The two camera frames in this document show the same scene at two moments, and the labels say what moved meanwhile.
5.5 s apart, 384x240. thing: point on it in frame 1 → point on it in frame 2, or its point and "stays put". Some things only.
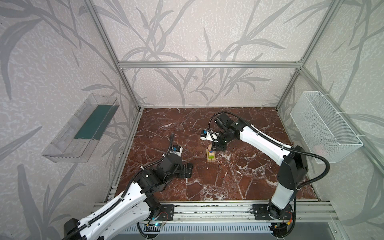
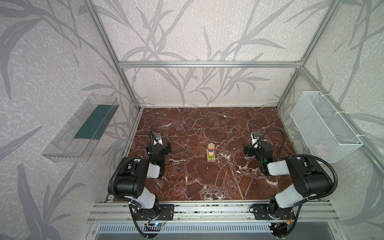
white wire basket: x=325 y=133 stays put
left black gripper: x=185 y=170 → x=162 y=147
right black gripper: x=218 y=145 → x=252 y=150
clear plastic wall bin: x=76 y=142 stays put
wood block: x=211 y=160 stays put
